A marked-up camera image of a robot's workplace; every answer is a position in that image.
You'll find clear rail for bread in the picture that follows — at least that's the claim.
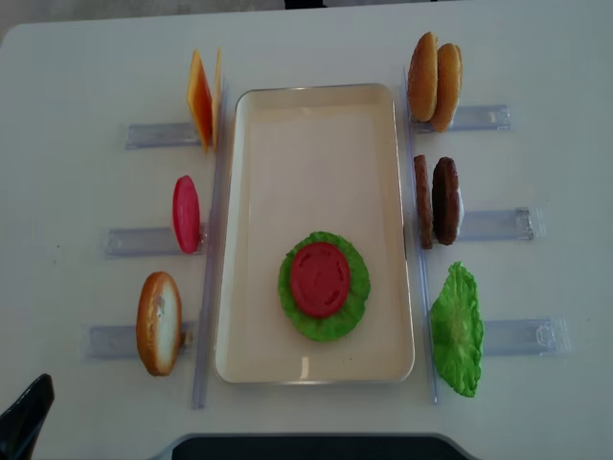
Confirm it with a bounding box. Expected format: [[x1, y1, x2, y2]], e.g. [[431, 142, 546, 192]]
[[79, 321, 197, 361]]

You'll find red tomato slice in rack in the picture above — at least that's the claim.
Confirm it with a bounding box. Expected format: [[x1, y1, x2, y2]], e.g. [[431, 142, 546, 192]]
[[172, 175, 200, 254]]

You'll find sliced bread in rack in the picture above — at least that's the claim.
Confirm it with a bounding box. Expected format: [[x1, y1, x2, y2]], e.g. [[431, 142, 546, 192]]
[[136, 271, 182, 377]]

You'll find white block holder for patties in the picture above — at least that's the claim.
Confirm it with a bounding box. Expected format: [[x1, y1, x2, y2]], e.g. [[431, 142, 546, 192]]
[[456, 187, 465, 240]]

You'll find cream rectangular tray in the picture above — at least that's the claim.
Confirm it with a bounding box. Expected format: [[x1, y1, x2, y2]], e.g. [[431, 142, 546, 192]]
[[215, 83, 415, 384]]

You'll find clear rail for cheese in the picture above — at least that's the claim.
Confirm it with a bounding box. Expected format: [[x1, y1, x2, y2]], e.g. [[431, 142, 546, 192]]
[[125, 123, 201, 150]]

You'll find plain bun half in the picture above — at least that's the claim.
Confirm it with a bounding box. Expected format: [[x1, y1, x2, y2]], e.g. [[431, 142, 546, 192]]
[[429, 43, 463, 132]]

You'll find sesame bun top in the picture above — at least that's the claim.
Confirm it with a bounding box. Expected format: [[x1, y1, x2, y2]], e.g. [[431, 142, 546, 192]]
[[408, 32, 438, 122]]

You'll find long clear rail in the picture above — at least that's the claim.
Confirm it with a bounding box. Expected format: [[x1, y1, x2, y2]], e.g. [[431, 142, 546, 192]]
[[402, 66, 439, 405], [191, 78, 226, 410]]

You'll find orange cheese slice front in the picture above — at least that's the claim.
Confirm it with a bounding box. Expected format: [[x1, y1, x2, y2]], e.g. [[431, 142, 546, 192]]
[[186, 50, 213, 152]]

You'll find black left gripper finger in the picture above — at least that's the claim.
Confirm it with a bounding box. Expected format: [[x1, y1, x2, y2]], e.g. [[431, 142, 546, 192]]
[[0, 374, 55, 459]]

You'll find left long clear rail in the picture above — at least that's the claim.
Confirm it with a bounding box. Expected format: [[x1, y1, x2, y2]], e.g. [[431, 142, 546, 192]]
[[191, 78, 226, 410]]

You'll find right long clear rail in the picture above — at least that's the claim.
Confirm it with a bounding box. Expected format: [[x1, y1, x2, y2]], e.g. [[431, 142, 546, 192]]
[[402, 66, 439, 405]]

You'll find clear rail for tomato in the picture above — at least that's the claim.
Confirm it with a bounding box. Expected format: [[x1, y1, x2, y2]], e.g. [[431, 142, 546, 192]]
[[100, 227, 185, 259]]

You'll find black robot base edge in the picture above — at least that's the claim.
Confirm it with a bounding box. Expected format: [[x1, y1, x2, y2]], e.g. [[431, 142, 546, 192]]
[[154, 433, 474, 460]]

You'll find red tomato slice on tray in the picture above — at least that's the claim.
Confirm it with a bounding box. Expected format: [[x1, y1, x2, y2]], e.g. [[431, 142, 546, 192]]
[[289, 242, 351, 319]]

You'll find brown meat patty in rack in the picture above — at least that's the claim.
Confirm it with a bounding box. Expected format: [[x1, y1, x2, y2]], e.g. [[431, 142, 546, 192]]
[[432, 157, 461, 245]]

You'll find clear rail for patties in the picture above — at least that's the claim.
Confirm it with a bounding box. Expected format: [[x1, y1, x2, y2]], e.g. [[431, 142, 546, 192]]
[[457, 207, 546, 242]]

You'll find clear rail for buns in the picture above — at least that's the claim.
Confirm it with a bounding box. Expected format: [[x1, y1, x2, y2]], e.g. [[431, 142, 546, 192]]
[[412, 103, 511, 134]]

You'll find green lettuce leaf in rack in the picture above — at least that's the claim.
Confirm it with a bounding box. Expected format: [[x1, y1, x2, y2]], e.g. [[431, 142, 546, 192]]
[[430, 262, 485, 398]]

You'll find green lettuce leaf on tray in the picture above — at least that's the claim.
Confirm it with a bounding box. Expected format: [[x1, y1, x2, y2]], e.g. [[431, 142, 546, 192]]
[[277, 231, 371, 342]]

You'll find brown meat patty thin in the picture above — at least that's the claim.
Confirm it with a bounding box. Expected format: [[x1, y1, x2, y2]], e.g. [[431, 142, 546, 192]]
[[414, 155, 433, 249]]

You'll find clear rail for lettuce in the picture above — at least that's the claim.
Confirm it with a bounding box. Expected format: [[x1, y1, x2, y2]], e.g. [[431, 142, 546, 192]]
[[483, 316, 571, 357]]

